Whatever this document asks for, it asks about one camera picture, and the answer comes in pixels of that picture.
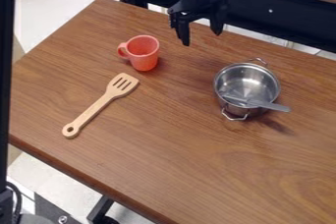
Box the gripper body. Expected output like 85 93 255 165
166 0 232 22

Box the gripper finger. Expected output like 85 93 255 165
208 3 230 36
169 12 194 47

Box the silver pot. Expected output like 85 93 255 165
212 57 283 122

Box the wooden spatula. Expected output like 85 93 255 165
60 72 140 140

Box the orange cup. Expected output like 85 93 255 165
115 34 162 73

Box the grey knife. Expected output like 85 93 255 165
223 93 292 114

